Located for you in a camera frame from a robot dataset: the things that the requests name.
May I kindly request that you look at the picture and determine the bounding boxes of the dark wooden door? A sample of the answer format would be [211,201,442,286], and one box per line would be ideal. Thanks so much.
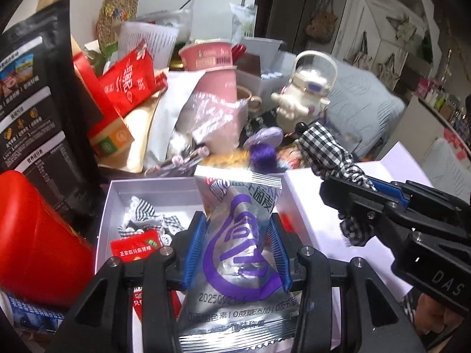
[257,0,321,53]

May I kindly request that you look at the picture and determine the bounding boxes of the white astronaut figure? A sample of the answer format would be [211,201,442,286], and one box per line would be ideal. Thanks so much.
[271,50,338,134]

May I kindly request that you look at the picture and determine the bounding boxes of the silver purple snack packet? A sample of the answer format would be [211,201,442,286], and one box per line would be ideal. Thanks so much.
[177,165,285,349]

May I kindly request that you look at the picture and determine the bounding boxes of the white pouch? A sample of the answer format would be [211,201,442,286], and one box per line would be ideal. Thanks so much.
[143,70,207,172]

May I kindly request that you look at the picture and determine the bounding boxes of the purple tassel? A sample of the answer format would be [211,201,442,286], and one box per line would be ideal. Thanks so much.
[249,143,279,172]

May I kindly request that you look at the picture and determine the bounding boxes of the blue packet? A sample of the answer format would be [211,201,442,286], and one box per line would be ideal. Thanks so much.
[6,290,69,336]

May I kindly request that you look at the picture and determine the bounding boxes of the silver green packet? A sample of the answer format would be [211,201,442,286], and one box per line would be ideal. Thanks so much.
[230,2,259,40]

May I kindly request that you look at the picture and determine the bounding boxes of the tan paper pouch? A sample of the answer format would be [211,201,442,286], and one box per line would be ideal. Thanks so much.
[97,95,160,174]

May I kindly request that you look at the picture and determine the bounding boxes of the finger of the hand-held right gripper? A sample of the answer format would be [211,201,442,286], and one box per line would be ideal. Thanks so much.
[368,176,469,229]
[319,174,417,237]

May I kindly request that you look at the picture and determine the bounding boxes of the grey quilted cushion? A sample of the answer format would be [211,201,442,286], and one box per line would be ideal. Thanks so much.
[323,60,406,159]

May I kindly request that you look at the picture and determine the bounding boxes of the clear plastic bag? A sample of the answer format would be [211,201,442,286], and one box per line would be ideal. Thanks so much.
[167,93,250,156]

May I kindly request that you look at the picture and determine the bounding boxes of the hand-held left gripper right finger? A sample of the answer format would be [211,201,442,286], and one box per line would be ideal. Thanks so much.
[268,215,427,353]

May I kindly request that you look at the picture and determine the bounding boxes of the pink bead charm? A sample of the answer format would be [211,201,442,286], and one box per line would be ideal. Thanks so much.
[170,146,207,165]

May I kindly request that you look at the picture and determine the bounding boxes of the white printed leaflet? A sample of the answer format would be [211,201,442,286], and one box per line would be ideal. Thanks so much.
[118,21,180,71]

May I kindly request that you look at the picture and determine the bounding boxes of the white cabinet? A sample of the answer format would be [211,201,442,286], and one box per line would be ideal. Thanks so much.
[330,0,448,93]

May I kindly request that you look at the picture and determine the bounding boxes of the red snack bag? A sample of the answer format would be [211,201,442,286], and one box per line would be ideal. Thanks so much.
[99,40,169,119]

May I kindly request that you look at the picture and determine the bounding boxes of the yellow snack packet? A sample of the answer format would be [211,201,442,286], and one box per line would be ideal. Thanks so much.
[202,150,255,170]

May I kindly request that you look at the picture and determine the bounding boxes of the person's right hand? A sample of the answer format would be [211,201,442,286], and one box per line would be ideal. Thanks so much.
[414,291,460,343]

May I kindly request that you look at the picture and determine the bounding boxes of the red plastic container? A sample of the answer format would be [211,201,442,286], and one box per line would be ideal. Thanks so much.
[0,170,97,309]

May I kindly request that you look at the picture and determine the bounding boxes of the red orange carton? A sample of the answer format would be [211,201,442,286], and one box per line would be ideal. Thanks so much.
[72,51,135,157]

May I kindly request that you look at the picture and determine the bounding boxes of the red white label packet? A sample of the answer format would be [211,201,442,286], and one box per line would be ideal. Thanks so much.
[130,284,148,327]

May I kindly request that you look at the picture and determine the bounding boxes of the white box of vials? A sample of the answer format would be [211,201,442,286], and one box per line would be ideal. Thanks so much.
[236,38,296,99]

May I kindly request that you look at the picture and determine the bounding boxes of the lavender fabric sachet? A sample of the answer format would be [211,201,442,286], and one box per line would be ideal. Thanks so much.
[244,126,285,148]

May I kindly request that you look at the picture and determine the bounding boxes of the brown woven bag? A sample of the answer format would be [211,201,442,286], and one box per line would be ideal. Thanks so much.
[303,0,340,44]

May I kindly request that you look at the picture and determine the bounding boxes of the pink printed paper cup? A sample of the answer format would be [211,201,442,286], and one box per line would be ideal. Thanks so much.
[178,38,234,72]

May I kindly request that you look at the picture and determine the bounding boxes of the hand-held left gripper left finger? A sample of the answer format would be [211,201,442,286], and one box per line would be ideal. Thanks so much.
[48,211,207,353]

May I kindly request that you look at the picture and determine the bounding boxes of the black coffee bag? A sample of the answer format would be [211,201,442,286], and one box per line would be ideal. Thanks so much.
[0,0,101,223]

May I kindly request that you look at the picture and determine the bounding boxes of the beige mug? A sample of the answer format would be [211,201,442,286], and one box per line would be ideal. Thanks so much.
[235,85,263,119]

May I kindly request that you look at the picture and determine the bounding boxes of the colourful candy packet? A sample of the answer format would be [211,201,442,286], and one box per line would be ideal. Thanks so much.
[277,147,314,172]

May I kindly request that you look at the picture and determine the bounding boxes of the white cardboard box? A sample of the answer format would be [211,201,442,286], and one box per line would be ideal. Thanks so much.
[94,140,435,352]

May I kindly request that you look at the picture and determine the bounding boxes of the black white checkered cloth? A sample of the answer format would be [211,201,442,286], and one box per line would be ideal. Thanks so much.
[295,121,377,248]

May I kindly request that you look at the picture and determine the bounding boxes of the small red spicy snack packet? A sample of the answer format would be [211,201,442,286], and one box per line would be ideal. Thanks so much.
[110,229,163,262]

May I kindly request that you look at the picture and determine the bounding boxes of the row of bottles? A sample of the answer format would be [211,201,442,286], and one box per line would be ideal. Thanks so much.
[415,76,471,137]

